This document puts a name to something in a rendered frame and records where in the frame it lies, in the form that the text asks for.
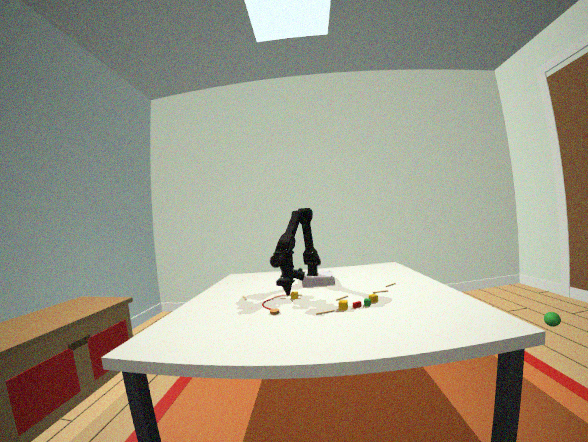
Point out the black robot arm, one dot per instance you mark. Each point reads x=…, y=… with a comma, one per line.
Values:
x=283, y=253

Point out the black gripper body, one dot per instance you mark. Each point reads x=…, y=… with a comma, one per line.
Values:
x=285, y=273

